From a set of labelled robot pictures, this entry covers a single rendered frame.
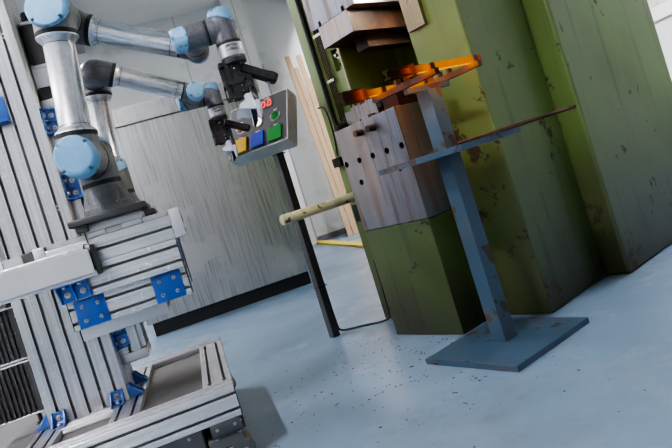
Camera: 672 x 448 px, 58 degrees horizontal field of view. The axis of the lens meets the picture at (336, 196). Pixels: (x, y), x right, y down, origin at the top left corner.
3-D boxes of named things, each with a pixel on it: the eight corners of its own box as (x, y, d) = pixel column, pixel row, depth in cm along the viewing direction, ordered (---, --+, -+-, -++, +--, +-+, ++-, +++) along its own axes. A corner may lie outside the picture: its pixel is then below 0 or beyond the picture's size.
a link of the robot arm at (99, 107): (100, 196, 237) (75, 61, 238) (101, 200, 251) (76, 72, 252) (132, 191, 241) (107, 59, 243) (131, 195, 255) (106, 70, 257)
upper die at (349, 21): (353, 31, 244) (346, 8, 244) (324, 49, 259) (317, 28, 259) (421, 24, 270) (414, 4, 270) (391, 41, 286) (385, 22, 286)
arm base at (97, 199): (81, 219, 177) (71, 186, 177) (89, 220, 191) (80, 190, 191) (133, 204, 180) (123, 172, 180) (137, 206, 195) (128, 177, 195)
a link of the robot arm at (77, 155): (113, 176, 180) (78, -2, 180) (99, 173, 165) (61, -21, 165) (72, 184, 179) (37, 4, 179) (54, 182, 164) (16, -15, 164)
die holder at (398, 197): (427, 218, 230) (393, 106, 229) (364, 231, 259) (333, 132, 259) (510, 184, 265) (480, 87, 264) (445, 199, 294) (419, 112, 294)
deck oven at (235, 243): (298, 272, 595) (244, 101, 593) (320, 280, 493) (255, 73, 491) (156, 321, 562) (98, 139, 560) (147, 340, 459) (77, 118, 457)
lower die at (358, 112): (379, 114, 244) (373, 94, 244) (348, 128, 260) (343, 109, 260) (444, 100, 271) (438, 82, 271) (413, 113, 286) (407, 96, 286)
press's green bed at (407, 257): (464, 335, 230) (428, 218, 230) (396, 334, 260) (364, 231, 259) (541, 286, 265) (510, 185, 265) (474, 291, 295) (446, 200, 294)
